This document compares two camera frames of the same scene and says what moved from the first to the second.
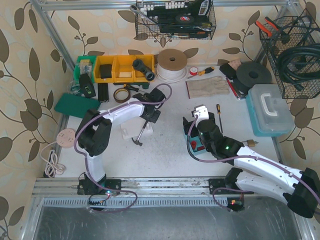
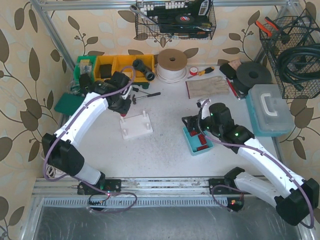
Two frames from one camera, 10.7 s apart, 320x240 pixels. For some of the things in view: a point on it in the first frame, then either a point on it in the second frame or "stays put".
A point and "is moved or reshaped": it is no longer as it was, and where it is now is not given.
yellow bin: (123, 68) stays put
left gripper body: (152, 116) → (122, 108)
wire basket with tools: (174, 19) stays put
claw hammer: (137, 142) is moved or reshaped
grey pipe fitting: (139, 64) stays put
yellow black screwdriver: (202, 73) stays put
